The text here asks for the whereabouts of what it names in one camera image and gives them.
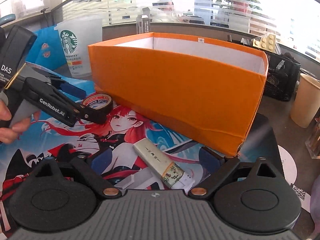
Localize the person's left hand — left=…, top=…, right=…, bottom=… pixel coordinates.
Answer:
left=0, top=98, right=41, bottom=145

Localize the beige paper cup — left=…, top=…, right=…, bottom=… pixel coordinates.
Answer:
left=290, top=73, right=320, bottom=128

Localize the Starbucks frosted plastic cup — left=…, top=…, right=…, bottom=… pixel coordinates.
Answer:
left=54, top=15, right=103, bottom=78

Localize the orange cardboard box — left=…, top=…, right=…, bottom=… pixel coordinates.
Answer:
left=88, top=33, right=268, bottom=156

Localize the black mesh desk organizer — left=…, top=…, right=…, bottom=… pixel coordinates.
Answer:
left=227, top=35, right=300, bottom=101

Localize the black tape roll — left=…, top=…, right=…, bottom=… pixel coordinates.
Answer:
left=82, top=93, right=113, bottom=115

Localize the small grey carton box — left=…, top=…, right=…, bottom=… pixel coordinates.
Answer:
left=136, top=7, right=150, bottom=34

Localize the clear acrylic pen holder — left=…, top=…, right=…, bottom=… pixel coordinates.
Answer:
left=305, top=118, right=320, bottom=159

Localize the anime printed desk mat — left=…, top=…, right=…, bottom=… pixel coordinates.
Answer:
left=0, top=65, right=284, bottom=233

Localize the blue paper bag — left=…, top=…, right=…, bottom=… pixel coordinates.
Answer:
left=26, top=26, right=67, bottom=70

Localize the white round coaster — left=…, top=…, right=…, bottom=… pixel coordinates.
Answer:
left=278, top=145, right=311, bottom=213

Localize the yellow building block plate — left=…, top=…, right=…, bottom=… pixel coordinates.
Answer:
left=252, top=34, right=276, bottom=52

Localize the person in white coat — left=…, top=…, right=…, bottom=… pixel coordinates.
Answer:
left=150, top=0, right=180, bottom=23

